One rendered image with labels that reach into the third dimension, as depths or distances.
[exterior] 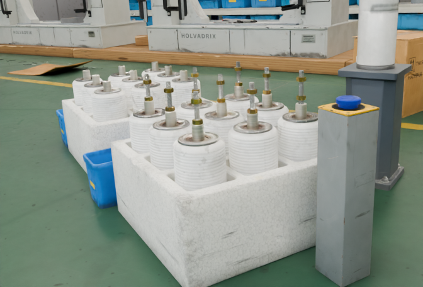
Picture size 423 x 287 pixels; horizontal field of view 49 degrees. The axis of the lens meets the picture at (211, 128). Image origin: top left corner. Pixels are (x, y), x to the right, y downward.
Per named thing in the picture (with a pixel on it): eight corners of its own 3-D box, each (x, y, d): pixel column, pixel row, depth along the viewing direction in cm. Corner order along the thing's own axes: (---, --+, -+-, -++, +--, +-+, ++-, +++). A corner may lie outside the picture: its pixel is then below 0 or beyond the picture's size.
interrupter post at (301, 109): (305, 117, 96) (305, 101, 96) (308, 120, 94) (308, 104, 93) (293, 118, 96) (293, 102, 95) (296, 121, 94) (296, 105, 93)
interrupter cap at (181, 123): (145, 128, 95) (144, 124, 94) (172, 119, 100) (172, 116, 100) (170, 134, 90) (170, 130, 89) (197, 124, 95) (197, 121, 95)
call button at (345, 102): (348, 105, 80) (348, 93, 79) (366, 109, 76) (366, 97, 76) (330, 109, 78) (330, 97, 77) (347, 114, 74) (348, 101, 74)
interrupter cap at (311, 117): (314, 113, 99) (315, 110, 99) (324, 123, 92) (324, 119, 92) (279, 115, 99) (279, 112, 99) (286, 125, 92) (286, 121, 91)
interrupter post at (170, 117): (163, 126, 95) (162, 111, 94) (171, 124, 96) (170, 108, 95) (170, 128, 93) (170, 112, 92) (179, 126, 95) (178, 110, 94)
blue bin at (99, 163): (187, 170, 138) (184, 132, 134) (205, 182, 129) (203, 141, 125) (87, 196, 124) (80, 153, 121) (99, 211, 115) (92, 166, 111)
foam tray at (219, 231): (250, 175, 132) (248, 114, 127) (352, 232, 99) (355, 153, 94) (118, 211, 115) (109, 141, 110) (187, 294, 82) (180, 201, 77)
